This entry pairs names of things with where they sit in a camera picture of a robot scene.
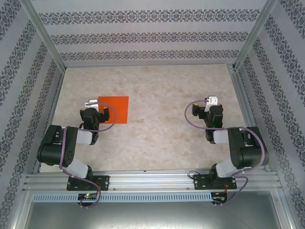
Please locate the aluminium table edge rail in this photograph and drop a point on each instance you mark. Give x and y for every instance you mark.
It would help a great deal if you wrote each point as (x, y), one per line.
(249, 119)
(48, 119)

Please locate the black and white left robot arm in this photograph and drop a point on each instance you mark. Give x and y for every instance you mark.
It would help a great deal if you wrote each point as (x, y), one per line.
(83, 137)

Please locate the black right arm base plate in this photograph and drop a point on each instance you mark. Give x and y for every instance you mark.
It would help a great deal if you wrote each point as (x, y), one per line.
(199, 182)

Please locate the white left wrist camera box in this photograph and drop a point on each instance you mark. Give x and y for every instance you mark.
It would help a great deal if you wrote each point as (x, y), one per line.
(93, 103)

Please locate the orange paper sheet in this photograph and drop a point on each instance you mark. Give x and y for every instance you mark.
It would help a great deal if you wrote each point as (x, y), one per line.
(119, 107)

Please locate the aluminium frame bar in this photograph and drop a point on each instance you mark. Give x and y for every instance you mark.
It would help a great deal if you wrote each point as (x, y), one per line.
(284, 214)
(20, 214)

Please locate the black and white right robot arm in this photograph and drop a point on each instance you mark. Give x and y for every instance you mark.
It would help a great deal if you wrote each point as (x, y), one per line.
(220, 137)

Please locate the aluminium frame post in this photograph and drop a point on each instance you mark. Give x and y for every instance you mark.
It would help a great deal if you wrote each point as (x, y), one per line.
(254, 35)
(45, 35)

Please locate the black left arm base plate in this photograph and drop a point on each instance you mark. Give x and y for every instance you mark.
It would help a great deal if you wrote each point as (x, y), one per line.
(104, 182)

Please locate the grey sheet metal panel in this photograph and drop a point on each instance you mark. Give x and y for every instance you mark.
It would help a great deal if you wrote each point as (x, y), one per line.
(152, 217)

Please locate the aluminium mounting rail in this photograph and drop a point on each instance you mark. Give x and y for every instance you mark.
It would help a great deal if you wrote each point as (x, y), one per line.
(152, 180)

